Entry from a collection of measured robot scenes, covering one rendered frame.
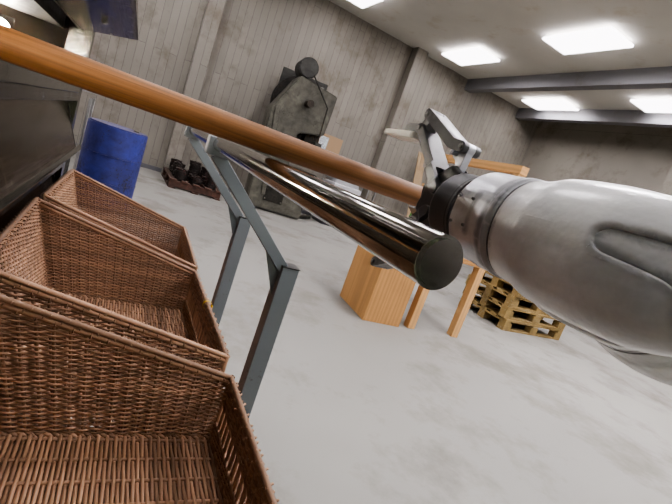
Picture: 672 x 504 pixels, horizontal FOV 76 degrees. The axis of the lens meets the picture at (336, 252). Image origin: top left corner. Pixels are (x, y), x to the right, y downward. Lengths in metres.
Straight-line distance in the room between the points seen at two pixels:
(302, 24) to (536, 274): 9.89
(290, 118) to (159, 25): 2.91
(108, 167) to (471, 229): 4.71
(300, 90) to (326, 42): 1.96
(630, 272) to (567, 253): 0.04
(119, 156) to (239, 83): 5.10
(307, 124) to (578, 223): 8.37
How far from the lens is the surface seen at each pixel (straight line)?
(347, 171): 0.57
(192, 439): 1.00
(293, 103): 8.58
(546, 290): 0.34
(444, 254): 0.22
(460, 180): 0.44
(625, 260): 0.31
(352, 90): 10.47
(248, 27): 9.80
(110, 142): 4.95
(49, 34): 2.02
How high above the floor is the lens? 1.19
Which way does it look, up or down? 10 degrees down
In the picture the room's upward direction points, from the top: 20 degrees clockwise
